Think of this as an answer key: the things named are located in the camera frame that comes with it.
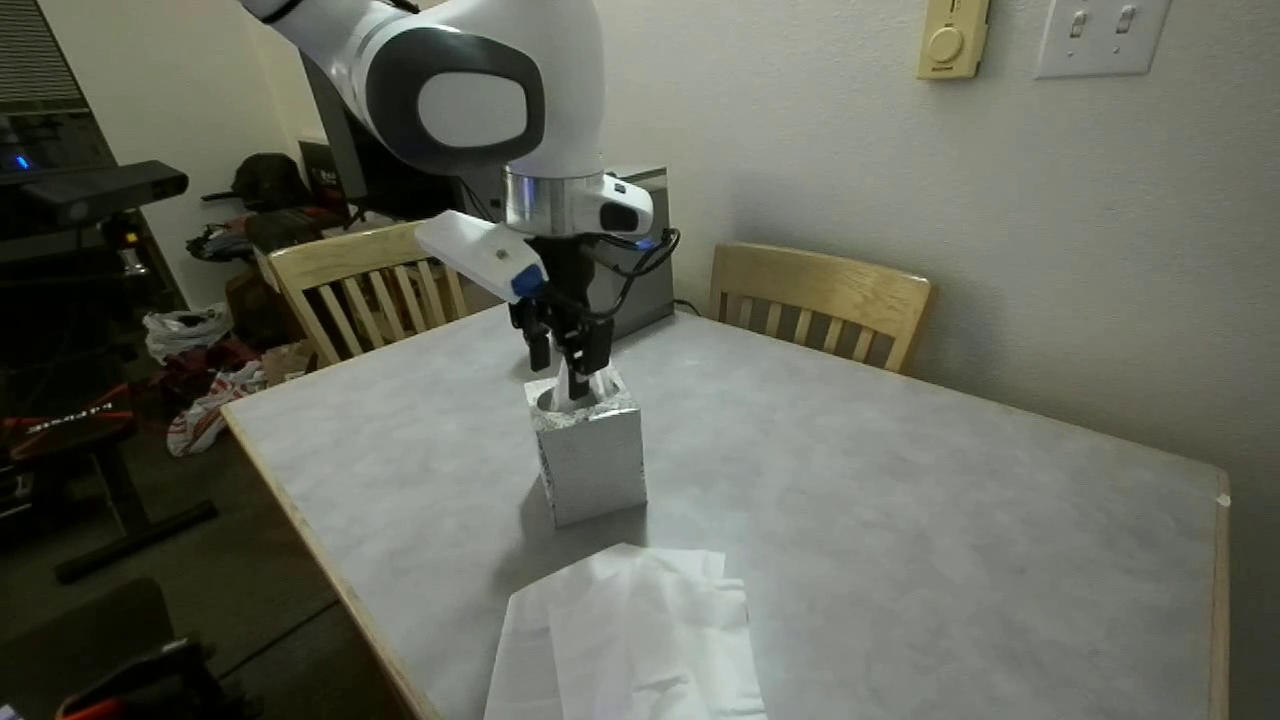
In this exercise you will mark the white double light switch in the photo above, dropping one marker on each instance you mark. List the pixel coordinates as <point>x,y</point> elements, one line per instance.
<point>1101,35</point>

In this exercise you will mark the black flat monitor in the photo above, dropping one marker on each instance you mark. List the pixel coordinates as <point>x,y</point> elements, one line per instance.
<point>349,162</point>

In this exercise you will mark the grey cube tissue box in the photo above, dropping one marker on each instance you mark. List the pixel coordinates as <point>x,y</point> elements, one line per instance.
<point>594,465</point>

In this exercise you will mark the black bench stand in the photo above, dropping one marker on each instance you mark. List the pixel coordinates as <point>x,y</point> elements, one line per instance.
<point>102,465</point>

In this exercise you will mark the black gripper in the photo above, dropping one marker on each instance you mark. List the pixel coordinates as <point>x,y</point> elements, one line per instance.
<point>565,275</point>

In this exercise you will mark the black and red bag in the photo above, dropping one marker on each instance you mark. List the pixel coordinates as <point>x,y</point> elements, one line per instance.
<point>145,682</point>

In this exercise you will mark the black sensor bar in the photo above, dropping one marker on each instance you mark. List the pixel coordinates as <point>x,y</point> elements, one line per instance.
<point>114,187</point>

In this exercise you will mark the red and white clothes pile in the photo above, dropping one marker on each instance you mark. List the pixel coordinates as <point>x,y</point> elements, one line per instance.
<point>224,384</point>

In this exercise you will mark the light wooden slat-back chair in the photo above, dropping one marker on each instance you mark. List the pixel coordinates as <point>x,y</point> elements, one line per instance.
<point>352,260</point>
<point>825,286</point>

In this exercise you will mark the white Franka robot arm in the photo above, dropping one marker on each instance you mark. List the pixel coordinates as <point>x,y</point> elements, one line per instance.
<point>401,47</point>

